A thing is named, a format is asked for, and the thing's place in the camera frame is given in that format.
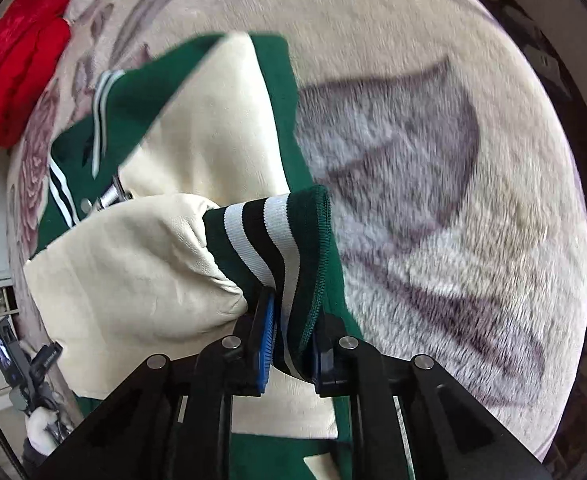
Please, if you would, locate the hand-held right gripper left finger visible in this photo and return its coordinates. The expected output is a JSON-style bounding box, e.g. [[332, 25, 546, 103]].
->
[[36, 290, 277, 480]]

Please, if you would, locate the red cloth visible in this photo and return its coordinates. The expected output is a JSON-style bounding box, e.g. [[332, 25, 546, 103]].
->
[[0, 0, 72, 157]]

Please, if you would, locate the floral plush blanket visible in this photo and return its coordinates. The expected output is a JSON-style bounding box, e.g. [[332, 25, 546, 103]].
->
[[6, 0, 587, 466]]

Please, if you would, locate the green and cream varsity jacket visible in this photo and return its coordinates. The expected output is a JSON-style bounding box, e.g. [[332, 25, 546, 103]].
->
[[23, 32, 369, 480]]

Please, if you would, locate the person's left forearm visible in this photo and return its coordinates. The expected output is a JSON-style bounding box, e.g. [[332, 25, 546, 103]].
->
[[22, 406, 66, 478]]

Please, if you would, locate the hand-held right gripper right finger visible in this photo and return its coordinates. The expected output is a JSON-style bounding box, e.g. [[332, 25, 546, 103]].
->
[[312, 314, 551, 480]]

